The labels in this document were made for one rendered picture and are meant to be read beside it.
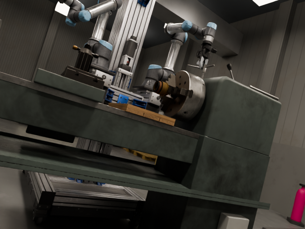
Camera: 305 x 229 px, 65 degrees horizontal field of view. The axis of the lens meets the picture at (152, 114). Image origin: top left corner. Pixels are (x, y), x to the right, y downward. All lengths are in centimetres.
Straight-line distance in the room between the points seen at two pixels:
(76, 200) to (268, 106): 150
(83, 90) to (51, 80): 14
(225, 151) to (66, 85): 100
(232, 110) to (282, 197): 400
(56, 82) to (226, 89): 96
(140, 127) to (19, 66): 905
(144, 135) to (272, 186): 445
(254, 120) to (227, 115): 24
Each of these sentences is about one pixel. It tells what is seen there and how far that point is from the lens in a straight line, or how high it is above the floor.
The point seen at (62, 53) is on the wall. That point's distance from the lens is 1040.
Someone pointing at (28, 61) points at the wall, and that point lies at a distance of 1018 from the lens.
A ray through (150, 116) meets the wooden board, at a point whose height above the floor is 88.
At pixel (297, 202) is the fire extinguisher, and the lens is 485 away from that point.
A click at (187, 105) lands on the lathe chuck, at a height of 101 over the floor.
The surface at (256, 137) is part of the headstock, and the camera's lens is 174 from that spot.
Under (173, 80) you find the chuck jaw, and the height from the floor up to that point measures 116.
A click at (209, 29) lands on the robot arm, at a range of 195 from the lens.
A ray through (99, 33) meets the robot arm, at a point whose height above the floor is 146.
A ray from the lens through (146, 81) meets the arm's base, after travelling 214.
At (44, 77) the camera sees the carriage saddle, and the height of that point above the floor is 89.
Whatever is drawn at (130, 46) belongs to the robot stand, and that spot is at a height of 147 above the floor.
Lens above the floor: 80
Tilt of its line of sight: 4 degrees up
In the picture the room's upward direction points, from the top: 16 degrees clockwise
